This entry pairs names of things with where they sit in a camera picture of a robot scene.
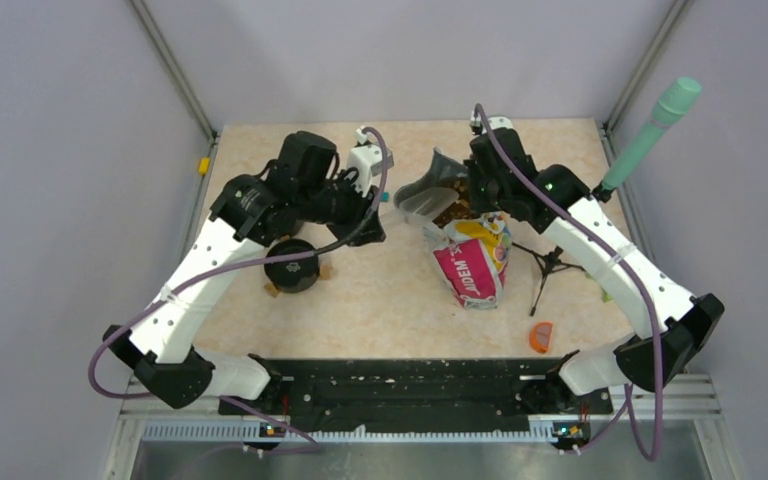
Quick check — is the green curved piece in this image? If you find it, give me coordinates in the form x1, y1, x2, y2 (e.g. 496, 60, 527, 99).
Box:
599, 283, 613, 303

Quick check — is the small wooden block front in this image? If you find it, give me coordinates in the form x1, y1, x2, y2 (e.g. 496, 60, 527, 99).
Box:
264, 283, 281, 298

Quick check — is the orange plastic piece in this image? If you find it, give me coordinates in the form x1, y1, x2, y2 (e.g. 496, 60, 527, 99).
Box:
528, 322, 554, 354

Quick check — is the black mini tripod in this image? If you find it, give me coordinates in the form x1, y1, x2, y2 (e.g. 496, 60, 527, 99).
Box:
512, 242, 585, 317

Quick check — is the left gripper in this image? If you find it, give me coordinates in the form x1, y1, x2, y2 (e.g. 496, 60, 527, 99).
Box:
297, 168, 385, 246

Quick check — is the small wooden block near bowl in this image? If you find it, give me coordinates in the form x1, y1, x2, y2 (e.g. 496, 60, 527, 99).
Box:
319, 264, 332, 280

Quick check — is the black pet bowl near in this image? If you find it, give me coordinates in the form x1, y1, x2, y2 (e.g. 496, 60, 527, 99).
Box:
263, 239, 320, 294

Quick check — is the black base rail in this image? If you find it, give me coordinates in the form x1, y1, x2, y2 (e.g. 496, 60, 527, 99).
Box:
250, 358, 614, 433

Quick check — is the pet food bag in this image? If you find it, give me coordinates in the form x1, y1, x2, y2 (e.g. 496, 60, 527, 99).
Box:
415, 148, 512, 310

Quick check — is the yellow block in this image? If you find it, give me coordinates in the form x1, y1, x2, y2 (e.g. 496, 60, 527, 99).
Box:
198, 157, 211, 176

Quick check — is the mint green microphone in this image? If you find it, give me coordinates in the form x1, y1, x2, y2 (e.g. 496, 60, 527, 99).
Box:
592, 76, 702, 203

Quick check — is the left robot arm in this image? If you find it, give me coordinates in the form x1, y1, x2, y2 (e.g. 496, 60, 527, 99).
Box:
101, 126, 393, 414

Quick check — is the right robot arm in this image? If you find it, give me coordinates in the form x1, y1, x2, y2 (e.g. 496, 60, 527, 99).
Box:
464, 117, 725, 412

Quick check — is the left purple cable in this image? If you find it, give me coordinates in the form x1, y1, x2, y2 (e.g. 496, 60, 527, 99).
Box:
87, 125, 391, 455

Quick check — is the clear plastic scoop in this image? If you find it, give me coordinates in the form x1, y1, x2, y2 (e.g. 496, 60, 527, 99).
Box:
381, 186, 459, 229

